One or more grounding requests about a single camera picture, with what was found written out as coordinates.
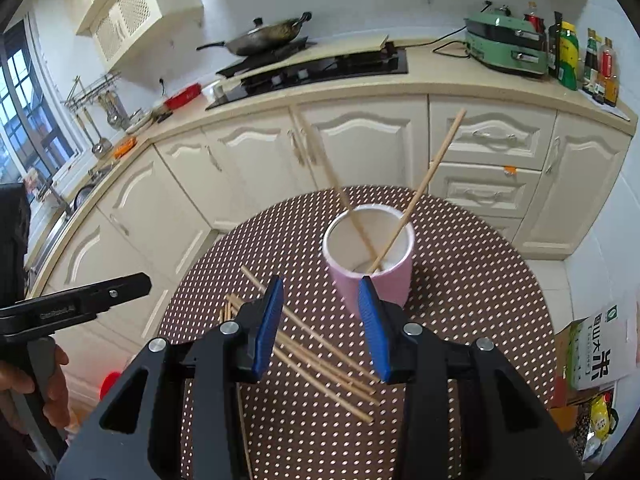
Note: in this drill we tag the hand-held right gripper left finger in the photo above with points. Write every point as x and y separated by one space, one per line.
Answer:
270 325

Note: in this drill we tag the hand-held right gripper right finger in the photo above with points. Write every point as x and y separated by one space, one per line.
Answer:
372 320

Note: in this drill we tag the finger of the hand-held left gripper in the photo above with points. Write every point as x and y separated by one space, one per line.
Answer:
115 292

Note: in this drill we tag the pink cup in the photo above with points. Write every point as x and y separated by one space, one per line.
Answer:
395 280

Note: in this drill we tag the pile of wooden chopsticks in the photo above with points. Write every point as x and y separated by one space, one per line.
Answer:
320 375

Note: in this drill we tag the wooden chopstick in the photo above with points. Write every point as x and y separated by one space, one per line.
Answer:
435 162
325 165

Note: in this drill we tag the person's left hand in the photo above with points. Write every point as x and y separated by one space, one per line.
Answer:
57 390

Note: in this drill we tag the metal faucet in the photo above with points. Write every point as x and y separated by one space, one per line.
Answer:
57 192

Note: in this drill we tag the brown polka dot tablecloth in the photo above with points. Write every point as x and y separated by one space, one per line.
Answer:
475 310

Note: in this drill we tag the metal ladle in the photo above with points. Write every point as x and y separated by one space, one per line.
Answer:
102 147

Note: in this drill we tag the orange kitchen tool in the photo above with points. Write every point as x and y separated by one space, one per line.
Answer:
125 146

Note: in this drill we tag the dark framed window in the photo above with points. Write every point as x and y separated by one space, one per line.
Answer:
25 95

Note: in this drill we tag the cream kitchen base cabinets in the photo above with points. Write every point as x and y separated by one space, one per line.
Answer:
365 145

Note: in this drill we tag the red box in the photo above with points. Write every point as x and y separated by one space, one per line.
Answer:
182 97

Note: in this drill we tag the white green rice bag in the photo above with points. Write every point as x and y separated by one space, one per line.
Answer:
597 355

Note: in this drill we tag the yellow snack packet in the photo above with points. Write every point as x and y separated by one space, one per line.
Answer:
602 417

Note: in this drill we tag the black gas stove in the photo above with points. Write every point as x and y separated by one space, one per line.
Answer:
350 67

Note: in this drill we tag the black wok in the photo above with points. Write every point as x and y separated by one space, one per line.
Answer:
250 46

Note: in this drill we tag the glass wok lid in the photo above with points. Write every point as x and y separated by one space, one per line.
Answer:
270 31

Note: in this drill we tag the green electric cooker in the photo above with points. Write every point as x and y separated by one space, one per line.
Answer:
505 45

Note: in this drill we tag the tall dark sauce bottle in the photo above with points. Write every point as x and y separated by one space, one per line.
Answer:
554 45

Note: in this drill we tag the green yellow packet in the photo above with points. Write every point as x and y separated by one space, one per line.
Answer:
568 55

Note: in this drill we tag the dark bottle red label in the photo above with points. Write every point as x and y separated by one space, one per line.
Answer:
534 22

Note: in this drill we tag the dark green glass bottle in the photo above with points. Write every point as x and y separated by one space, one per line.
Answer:
591 57

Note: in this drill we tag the red orange sauce bottle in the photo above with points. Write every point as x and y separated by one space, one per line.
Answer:
607 70

